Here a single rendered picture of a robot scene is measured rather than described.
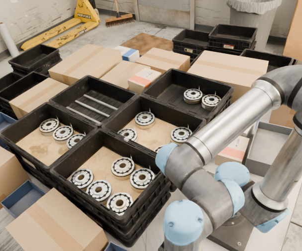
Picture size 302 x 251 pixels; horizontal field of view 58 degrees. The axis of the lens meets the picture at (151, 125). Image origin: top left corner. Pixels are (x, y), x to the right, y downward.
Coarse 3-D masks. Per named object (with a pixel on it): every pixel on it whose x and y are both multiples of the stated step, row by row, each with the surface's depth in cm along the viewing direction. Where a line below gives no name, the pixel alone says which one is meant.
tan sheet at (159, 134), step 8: (160, 120) 141; (136, 128) 138; (152, 128) 137; (160, 128) 137; (168, 128) 136; (144, 136) 134; (152, 136) 133; (160, 136) 133; (168, 136) 132; (144, 144) 130; (152, 144) 129; (160, 144) 129
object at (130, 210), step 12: (96, 132) 124; (108, 132) 123; (132, 144) 116; (60, 180) 107; (156, 180) 102; (84, 192) 101; (144, 192) 98; (96, 204) 96; (132, 204) 95; (120, 216) 92
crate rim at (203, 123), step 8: (144, 96) 141; (128, 104) 138; (160, 104) 135; (120, 112) 133; (184, 112) 129; (112, 120) 130; (104, 128) 126; (200, 128) 120; (120, 136) 121; (136, 144) 116; (152, 152) 112
